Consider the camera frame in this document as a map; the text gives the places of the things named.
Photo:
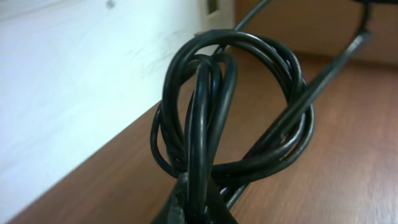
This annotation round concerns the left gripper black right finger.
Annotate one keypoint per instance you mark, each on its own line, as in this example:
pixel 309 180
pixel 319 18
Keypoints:
pixel 217 209

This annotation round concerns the white wall thermostat panel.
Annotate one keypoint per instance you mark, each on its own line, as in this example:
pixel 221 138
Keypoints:
pixel 217 14

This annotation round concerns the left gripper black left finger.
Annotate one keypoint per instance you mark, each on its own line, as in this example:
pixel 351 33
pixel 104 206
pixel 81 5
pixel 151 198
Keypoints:
pixel 173 211

